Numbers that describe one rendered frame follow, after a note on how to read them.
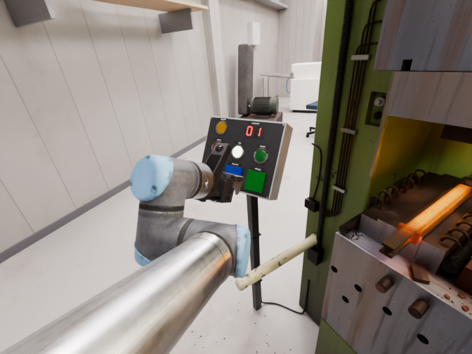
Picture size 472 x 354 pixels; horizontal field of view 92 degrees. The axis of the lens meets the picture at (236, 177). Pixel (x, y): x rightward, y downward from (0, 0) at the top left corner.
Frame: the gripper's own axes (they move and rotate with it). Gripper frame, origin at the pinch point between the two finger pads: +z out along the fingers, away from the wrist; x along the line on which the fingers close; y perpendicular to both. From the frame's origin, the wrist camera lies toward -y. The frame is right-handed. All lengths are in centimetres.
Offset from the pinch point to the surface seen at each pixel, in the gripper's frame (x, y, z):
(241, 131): -10.3, -16.7, 11.0
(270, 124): 1.0, -20.4, 11.0
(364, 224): 36.9, 5.6, 14.0
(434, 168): 55, -19, 51
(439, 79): 43, -28, -9
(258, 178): 1.6, -0.8, 10.3
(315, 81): -123, -231, 465
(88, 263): -146, 100, 41
